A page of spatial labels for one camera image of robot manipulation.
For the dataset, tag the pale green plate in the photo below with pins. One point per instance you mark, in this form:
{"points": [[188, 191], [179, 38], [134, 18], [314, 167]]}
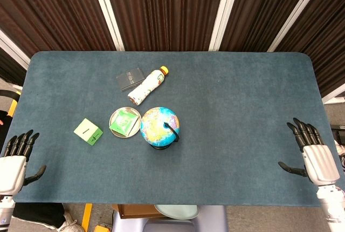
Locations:
{"points": [[176, 211]]}

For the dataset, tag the white sneaker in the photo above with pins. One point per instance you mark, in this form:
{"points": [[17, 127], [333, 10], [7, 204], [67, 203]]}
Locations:
{"points": [[71, 224]]}

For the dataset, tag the green cube with numbers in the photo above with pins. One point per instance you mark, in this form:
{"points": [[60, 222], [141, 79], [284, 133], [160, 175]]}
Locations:
{"points": [[87, 130]]}

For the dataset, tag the green paper packet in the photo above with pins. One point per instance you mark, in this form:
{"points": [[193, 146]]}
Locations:
{"points": [[122, 121]]}

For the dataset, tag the white partition post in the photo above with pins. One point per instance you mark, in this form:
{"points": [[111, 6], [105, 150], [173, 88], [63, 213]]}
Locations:
{"points": [[13, 50], [106, 10], [334, 96], [222, 10], [299, 13]]}

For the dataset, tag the brown pleated partition panel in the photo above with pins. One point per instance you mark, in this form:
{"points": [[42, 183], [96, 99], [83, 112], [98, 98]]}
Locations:
{"points": [[167, 8], [258, 5], [54, 8], [323, 40], [9, 66]]}

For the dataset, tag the black device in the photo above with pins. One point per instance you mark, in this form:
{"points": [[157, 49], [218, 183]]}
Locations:
{"points": [[338, 133]]}

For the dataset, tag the yellow box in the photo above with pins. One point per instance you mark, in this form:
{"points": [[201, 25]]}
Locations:
{"points": [[102, 228]]}

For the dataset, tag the brown cardboard box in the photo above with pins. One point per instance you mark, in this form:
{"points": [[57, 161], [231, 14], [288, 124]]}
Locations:
{"points": [[134, 211]]}

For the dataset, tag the black trousers leg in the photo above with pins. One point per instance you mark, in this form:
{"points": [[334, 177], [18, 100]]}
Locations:
{"points": [[37, 214]]}

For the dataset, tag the white bottle with orange cap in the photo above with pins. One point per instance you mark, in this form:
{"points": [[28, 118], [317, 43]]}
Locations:
{"points": [[148, 85]]}

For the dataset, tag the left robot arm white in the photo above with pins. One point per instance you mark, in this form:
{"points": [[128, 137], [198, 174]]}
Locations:
{"points": [[6, 211]]}

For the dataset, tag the yellow flat bar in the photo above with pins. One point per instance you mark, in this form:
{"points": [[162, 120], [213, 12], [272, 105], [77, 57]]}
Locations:
{"points": [[86, 217]]}

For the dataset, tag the round metal plate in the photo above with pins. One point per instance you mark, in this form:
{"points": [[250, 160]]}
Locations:
{"points": [[114, 132]]}

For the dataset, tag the grey plastic stool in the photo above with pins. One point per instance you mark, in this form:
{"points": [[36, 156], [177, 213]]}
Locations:
{"points": [[172, 225]]}

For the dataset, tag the blue globe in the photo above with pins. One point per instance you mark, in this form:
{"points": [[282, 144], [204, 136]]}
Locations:
{"points": [[159, 126]]}

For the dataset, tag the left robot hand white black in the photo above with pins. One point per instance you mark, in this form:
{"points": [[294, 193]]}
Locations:
{"points": [[12, 171]]}

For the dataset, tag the blue table cloth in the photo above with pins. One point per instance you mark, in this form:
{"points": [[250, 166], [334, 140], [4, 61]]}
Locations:
{"points": [[215, 148]]}

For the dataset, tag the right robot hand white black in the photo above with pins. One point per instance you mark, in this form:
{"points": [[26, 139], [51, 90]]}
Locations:
{"points": [[320, 164]]}

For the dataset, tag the black flat box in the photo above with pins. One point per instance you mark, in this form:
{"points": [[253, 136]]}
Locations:
{"points": [[129, 79]]}

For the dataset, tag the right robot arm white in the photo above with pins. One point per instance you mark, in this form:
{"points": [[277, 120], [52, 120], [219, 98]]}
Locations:
{"points": [[331, 207]]}

